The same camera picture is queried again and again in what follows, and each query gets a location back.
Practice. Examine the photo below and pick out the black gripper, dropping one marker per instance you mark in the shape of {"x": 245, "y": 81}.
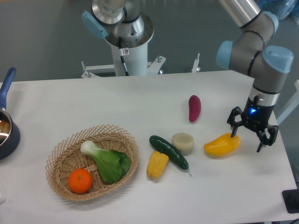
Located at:
{"x": 255, "y": 118}

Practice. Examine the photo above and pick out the yellow orange mango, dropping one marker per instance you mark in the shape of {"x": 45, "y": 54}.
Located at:
{"x": 222, "y": 145}

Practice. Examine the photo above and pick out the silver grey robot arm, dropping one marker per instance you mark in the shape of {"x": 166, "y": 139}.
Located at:
{"x": 249, "y": 55}

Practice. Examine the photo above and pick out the purple sweet potato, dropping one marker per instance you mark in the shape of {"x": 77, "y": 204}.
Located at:
{"x": 194, "y": 108}

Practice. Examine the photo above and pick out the beige round cake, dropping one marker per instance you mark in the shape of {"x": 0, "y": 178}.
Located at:
{"x": 184, "y": 142}

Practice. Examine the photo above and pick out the black device at table edge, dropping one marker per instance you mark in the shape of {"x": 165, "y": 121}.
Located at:
{"x": 291, "y": 200}

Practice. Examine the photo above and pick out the dark green cucumber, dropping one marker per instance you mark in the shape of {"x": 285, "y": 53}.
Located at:
{"x": 163, "y": 146}

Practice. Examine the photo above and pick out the yellow bell pepper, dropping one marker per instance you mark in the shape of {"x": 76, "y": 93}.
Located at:
{"x": 156, "y": 165}

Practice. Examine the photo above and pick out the blue plastic bag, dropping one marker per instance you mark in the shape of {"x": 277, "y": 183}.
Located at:
{"x": 280, "y": 8}

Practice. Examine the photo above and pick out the green bok choy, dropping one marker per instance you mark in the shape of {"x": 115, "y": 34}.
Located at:
{"x": 112, "y": 165}

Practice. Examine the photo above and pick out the orange mandarin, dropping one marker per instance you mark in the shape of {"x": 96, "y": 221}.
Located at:
{"x": 80, "y": 181}

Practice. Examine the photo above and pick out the woven wicker basket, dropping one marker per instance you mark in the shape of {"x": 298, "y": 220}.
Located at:
{"x": 67, "y": 157}

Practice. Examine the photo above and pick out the white table frame bar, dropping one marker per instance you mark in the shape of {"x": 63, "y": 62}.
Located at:
{"x": 291, "y": 104}

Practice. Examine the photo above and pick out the white metal base frame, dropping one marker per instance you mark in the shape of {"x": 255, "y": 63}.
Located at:
{"x": 98, "y": 69}

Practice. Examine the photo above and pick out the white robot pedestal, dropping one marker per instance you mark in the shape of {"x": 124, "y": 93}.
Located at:
{"x": 129, "y": 46}

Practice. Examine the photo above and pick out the blue saucepan with handle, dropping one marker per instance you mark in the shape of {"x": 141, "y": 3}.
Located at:
{"x": 9, "y": 131}

